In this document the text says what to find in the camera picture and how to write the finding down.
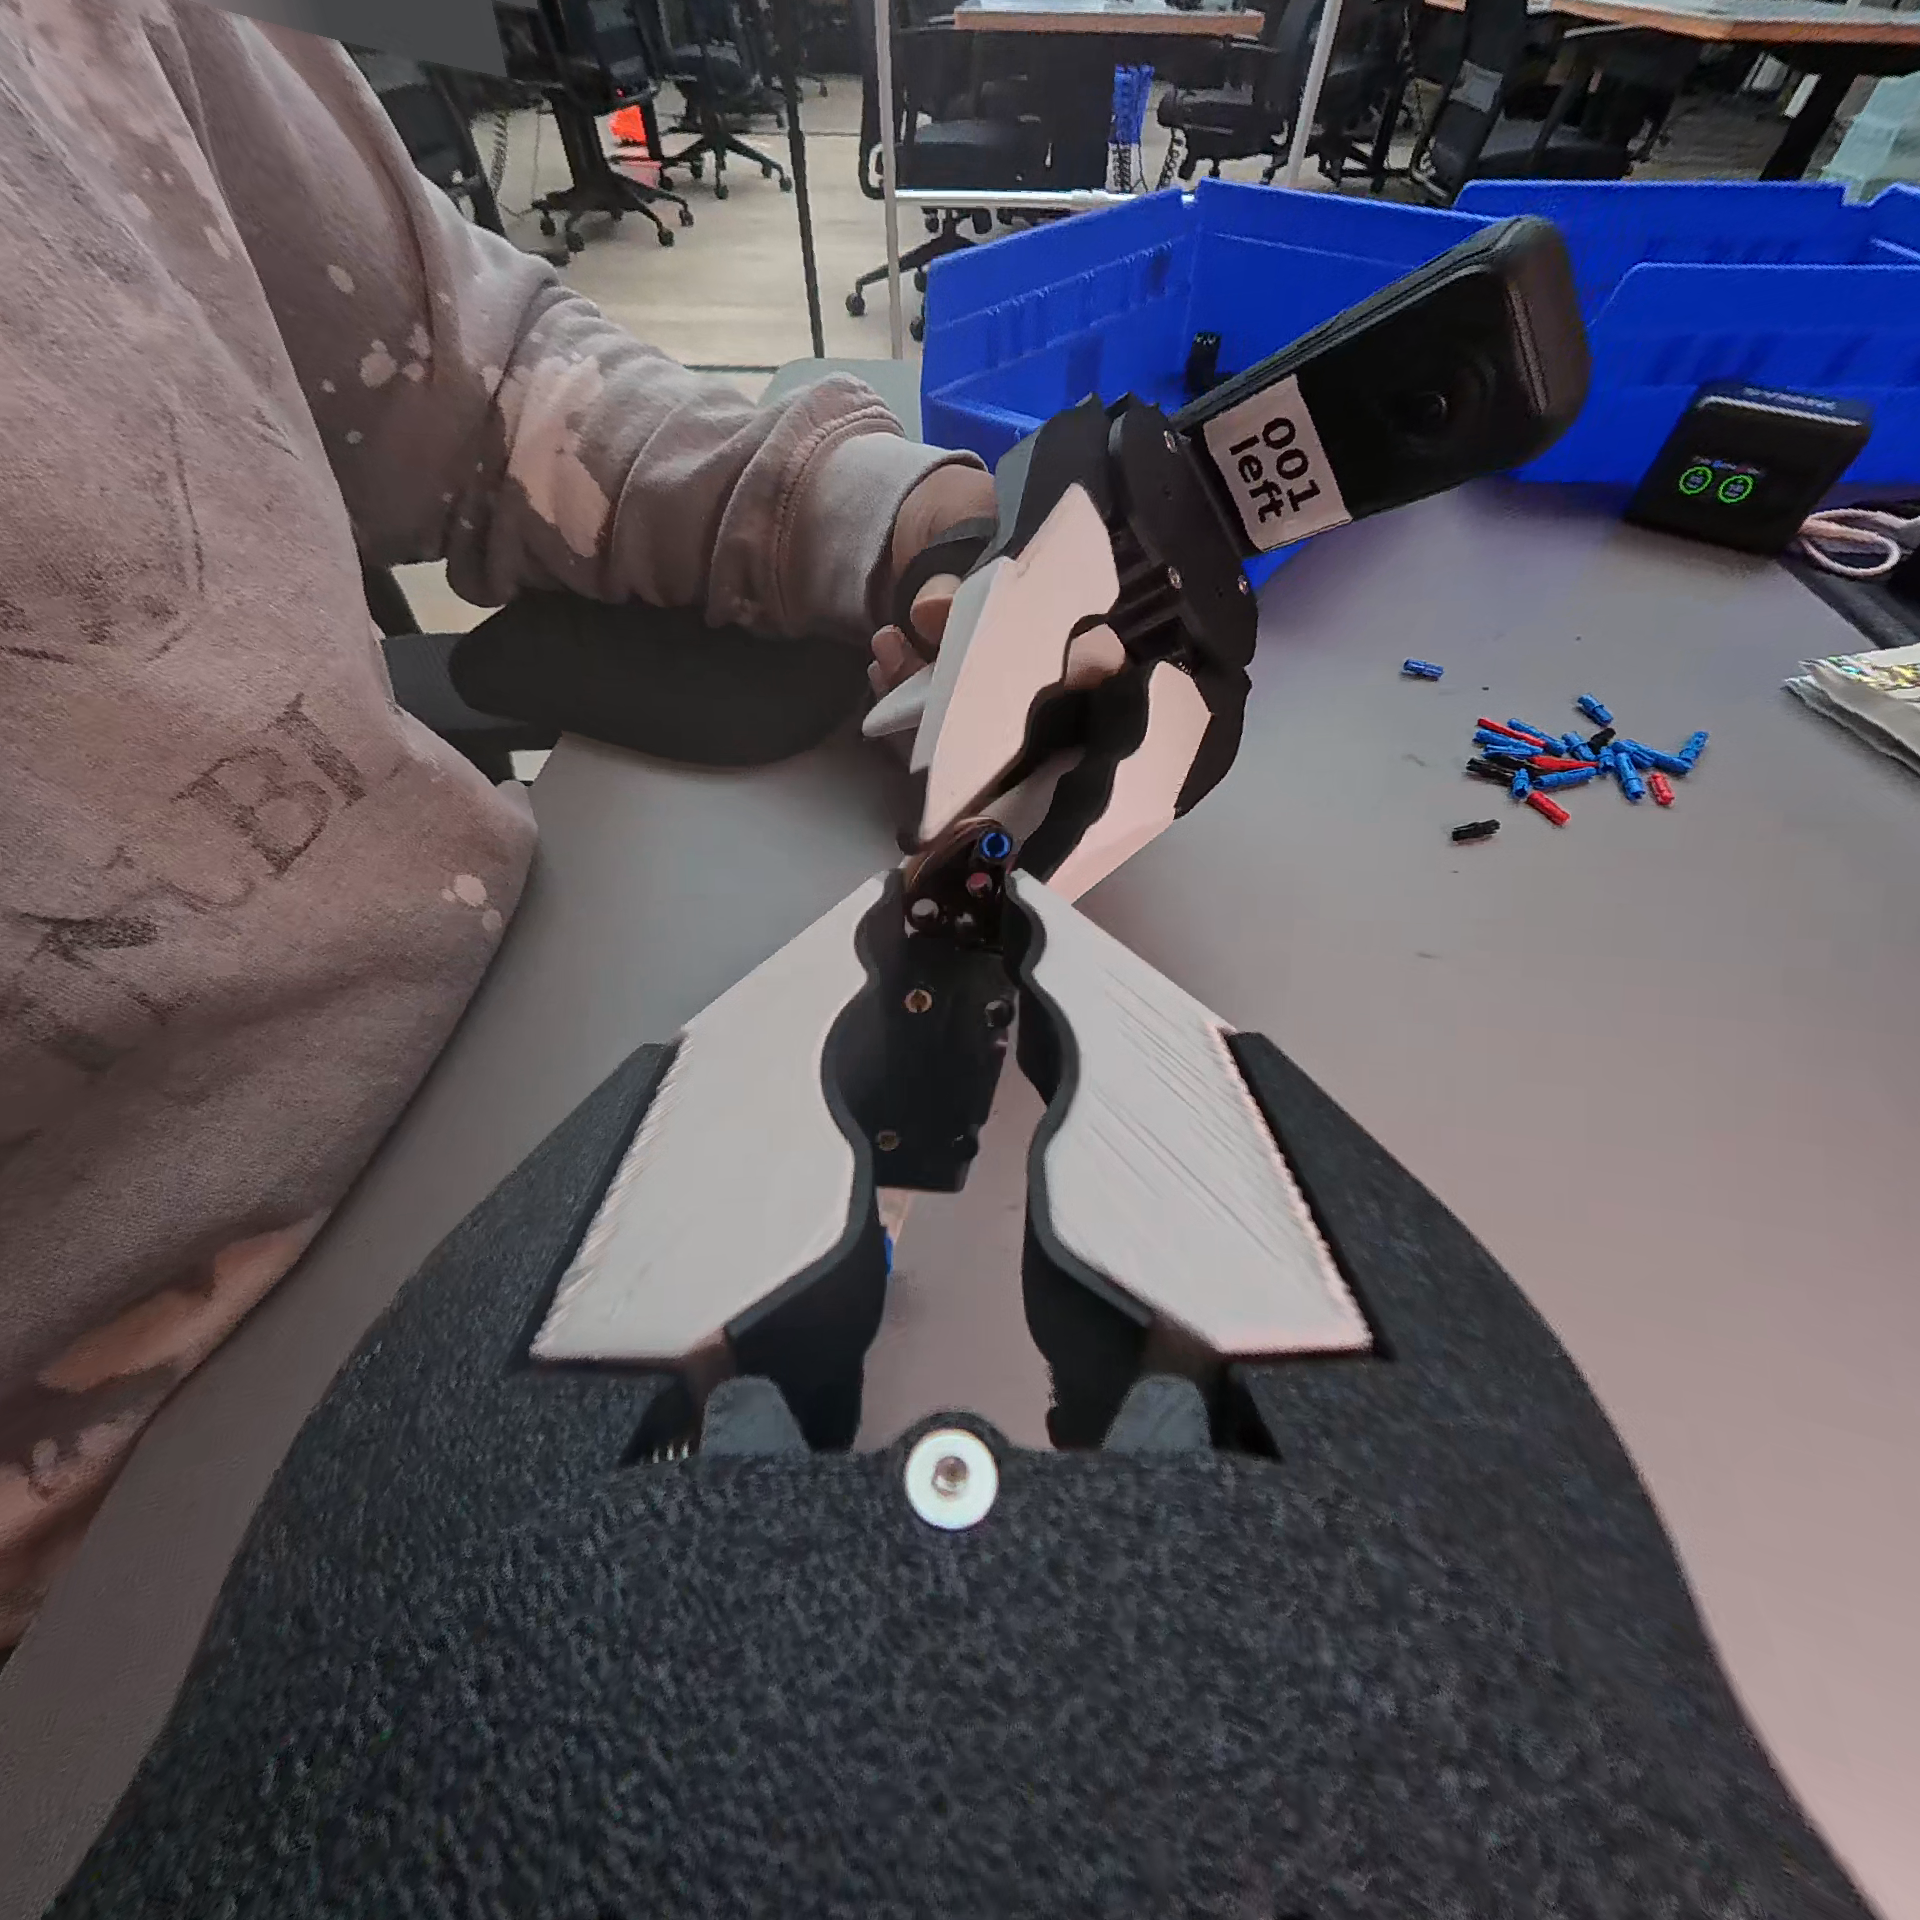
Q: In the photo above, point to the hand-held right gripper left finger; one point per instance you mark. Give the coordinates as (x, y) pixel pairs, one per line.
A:
(705, 1184)

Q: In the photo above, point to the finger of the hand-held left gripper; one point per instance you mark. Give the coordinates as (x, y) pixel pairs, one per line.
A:
(1155, 765)
(1005, 674)

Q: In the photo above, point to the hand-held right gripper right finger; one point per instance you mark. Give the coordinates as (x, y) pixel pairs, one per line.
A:
(1200, 1200)

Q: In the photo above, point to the blue plastic pin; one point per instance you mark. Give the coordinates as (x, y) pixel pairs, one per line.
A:
(991, 849)

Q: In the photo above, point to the blue bin with label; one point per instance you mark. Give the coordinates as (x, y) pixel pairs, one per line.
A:
(1051, 330)

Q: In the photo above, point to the black toy brick assembly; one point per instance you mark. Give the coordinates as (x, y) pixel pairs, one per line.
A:
(938, 1051)

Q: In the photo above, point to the person's left forearm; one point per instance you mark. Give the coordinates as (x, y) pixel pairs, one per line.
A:
(674, 481)

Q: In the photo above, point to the grey desk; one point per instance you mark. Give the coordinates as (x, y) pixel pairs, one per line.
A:
(1500, 1124)

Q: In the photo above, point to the person's left hand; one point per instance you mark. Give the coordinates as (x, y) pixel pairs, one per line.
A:
(945, 511)

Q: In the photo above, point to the black wheel hub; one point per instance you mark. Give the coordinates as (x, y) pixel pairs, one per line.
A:
(1204, 360)

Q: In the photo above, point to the black chair armrest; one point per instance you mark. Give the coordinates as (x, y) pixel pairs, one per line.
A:
(644, 683)

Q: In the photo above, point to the pile of coloured pins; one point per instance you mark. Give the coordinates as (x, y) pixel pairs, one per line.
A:
(1560, 758)

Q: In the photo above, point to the black office chair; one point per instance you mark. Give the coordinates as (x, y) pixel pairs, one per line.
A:
(1500, 121)
(960, 159)
(720, 74)
(593, 91)

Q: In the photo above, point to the wooden background table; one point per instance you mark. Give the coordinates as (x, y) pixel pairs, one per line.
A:
(1110, 19)
(1724, 22)

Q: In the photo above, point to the black device with green display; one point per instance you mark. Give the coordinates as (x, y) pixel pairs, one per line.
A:
(1801, 429)

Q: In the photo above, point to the orange floor cone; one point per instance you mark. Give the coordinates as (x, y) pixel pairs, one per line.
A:
(631, 129)

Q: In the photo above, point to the person's grey sweatshirt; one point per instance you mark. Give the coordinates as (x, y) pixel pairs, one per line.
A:
(180, 751)

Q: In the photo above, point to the folded paper booklet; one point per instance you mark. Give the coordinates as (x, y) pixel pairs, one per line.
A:
(1869, 699)

